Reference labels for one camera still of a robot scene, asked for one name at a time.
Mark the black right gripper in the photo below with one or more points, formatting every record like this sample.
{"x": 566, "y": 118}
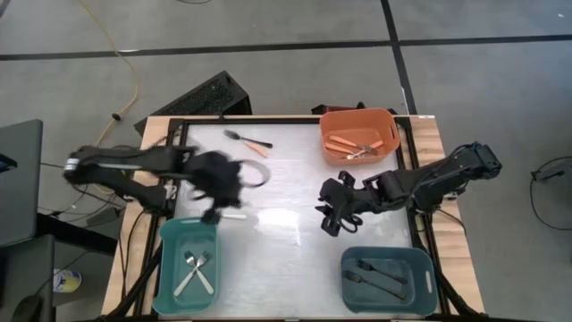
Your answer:
{"x": 344, "y": 199}

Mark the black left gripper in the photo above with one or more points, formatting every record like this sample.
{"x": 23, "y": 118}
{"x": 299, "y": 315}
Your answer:
{"x": 214, "y": 179}

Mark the black fork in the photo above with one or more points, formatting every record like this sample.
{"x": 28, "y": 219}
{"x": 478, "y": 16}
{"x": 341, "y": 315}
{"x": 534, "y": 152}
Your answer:
{"x": 365, "y": 265}
{"x": 351, "y": 276}
{"x": 232, "y": 135}

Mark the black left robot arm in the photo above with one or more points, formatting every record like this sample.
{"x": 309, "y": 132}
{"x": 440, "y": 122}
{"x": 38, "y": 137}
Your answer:
{"x": 111, "y": 156}

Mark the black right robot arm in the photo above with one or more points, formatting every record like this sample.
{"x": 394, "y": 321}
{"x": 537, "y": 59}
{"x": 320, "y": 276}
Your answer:
{"x": 447, "y": 174}

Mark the teal plastic bin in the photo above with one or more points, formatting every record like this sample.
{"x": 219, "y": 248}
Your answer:
{"x": 170, "y": 268}

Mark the orange plastic bin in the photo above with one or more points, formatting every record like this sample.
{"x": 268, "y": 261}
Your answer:
{"x": 357, "y": 121}

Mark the blue-grey plastic bin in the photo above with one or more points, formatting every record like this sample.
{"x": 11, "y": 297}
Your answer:
{"x": 420, "y": 268}

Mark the black perforated case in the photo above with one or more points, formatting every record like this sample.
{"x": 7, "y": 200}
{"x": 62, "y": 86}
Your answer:
{"x": 201, "y": 96}

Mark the white and yellow container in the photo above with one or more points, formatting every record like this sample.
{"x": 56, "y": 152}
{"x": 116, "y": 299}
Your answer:
{"x": 67, "y": 281}

